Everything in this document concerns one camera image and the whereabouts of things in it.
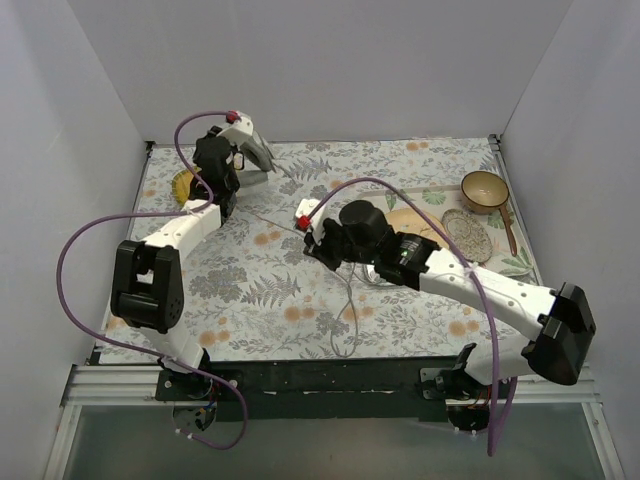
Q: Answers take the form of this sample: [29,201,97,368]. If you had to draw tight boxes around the white grey gaming headphones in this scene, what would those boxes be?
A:
[237,130,275,196]

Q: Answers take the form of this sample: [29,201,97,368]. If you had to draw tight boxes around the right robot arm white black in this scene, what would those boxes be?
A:
[295,199,596,400]

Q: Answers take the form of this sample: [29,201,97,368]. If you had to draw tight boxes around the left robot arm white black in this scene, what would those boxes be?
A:
[110,126,253,400]

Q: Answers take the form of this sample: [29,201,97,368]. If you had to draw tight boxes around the beige bird plate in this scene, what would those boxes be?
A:
[385,207,447,248]

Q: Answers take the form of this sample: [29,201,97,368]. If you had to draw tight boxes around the floral table mat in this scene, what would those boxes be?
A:
[99,137,559,364]

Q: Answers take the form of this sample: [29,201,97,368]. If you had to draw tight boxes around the speckled oval plate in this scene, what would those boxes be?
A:
[441,209,493,263]

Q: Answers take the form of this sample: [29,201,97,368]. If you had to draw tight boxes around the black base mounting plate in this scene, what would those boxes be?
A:
[154,355,496,421]

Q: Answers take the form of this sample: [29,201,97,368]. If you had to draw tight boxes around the yellow woven bamboo tray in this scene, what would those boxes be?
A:
[171,169,194,207]

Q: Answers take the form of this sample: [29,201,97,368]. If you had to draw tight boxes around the leaf pattern serving tray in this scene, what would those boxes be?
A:
[360,185,534,279]

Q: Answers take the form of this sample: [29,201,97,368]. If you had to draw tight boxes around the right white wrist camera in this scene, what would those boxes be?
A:
[294,199,325,234]

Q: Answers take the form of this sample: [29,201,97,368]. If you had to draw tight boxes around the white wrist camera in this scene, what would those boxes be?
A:
[294,199,325,234]
[217,111,254,147]

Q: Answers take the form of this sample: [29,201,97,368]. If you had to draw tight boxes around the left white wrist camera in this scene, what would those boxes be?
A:
[217,111,254,147]

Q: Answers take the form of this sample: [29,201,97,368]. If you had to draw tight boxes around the brown bowl with handle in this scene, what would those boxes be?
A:
[460,171,518,256]

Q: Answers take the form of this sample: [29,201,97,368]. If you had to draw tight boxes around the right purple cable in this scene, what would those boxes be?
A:
[304,177,518,457]

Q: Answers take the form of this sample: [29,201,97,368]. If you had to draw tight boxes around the purple cable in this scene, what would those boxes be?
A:
[55,109,250,451]
[304,177,518,457]

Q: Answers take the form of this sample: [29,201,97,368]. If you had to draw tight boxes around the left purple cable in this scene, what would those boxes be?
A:
[55,109,250,451]

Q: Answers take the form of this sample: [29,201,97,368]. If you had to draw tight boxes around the aluminium frame rail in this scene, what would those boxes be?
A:
[59,362,601,407]

